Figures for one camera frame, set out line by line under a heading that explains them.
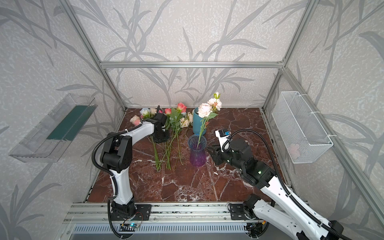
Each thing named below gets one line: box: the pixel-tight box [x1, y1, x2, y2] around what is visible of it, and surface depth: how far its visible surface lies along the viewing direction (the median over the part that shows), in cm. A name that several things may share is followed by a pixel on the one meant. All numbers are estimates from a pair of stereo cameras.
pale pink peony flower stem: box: [196, 92, 222, 149], surface depth 72 cm
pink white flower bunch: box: [129, 115, 144, 126], surface depth 110 cm
